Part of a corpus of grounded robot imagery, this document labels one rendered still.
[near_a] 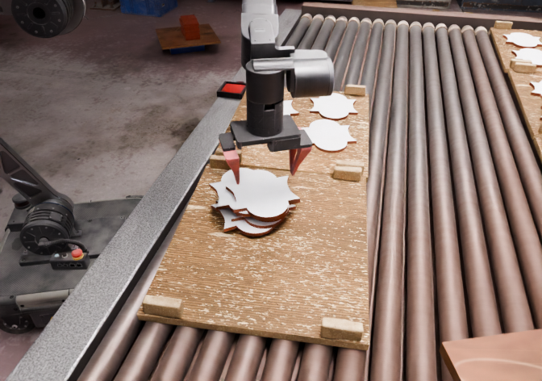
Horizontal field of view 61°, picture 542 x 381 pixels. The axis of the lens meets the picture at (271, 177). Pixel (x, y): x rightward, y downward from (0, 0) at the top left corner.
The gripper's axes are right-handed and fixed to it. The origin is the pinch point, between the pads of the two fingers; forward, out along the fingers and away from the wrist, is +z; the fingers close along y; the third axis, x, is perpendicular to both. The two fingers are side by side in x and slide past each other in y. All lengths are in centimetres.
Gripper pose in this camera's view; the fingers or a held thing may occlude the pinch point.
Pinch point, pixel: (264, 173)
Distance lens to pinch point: 78.8
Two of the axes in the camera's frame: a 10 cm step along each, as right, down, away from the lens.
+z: -0.1, 8.0, 6.0
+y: 9.6, -1.5, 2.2
